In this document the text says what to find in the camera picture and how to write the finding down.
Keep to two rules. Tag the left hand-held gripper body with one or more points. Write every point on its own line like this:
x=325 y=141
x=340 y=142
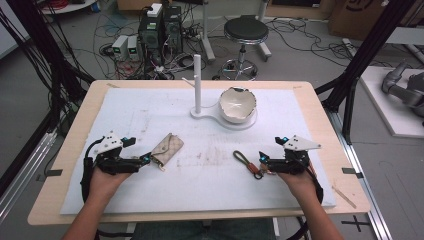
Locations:
x=115 y=164

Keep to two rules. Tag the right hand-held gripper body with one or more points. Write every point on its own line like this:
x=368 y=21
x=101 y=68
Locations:
x=290 y=163

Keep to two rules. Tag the beige key pouch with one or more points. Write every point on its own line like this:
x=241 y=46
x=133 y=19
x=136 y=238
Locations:
x=167 y=149

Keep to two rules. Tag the person's left hand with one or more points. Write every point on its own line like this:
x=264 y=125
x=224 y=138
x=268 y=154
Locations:
x=105 y=185

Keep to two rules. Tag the person's right hand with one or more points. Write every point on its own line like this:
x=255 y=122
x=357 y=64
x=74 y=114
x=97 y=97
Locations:
x=300 y=185

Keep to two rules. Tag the white eggshell-shaped bowl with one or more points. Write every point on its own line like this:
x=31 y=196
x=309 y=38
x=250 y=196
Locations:
x=237 y=105

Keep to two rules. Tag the white foam mat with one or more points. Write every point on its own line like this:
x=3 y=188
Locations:
x=200 y=186

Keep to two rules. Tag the black tape strip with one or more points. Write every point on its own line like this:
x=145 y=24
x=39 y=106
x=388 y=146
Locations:
x=351 y=171
x=54 y=173

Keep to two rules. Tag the thin wooden stick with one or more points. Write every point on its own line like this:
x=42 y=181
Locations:
x=344 y=197

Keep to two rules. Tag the white hook stand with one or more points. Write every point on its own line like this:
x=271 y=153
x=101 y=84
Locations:
x=197 y=90

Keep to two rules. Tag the white power supply box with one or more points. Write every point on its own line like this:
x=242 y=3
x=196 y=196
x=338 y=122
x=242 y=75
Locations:
x=120 y=46
x=133 y=48

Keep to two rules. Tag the white floor board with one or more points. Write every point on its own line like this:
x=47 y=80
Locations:
x=390 y=116

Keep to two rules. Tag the black computer tower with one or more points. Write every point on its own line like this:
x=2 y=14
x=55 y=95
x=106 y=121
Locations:
x=160 y=33

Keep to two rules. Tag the black round stool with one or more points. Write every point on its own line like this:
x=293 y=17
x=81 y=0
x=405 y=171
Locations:
x=246 y=30

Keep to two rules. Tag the white metal stand leg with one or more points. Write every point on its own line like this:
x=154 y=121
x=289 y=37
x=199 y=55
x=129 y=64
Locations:
x=207 y=33

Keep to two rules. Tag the brown cardboard box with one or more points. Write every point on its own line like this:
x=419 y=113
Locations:
x=356 y=18

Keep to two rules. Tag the aluminium rail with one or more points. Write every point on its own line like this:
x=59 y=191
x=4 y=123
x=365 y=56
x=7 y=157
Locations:
x=363 y=176
x=23 y=175

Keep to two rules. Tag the black metal frame post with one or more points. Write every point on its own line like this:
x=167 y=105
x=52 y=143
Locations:
x=370 y=50
x=40 y=50

